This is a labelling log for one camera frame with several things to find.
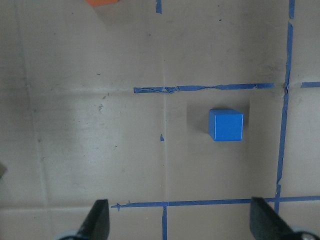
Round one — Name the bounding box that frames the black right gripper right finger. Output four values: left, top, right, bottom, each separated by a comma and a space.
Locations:
250, 197, 295, 240

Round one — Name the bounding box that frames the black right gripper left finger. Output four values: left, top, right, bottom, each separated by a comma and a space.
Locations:
76, 199, 110, 240

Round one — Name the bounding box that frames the blue wooden block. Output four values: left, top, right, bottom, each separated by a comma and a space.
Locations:
208, 109, 244, 142

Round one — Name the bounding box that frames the orange wooden block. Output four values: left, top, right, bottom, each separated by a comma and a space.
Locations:
86, 0, 119, 7

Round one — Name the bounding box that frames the brown cardboard table cover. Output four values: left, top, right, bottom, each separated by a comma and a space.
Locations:
0, 0, 320, 240

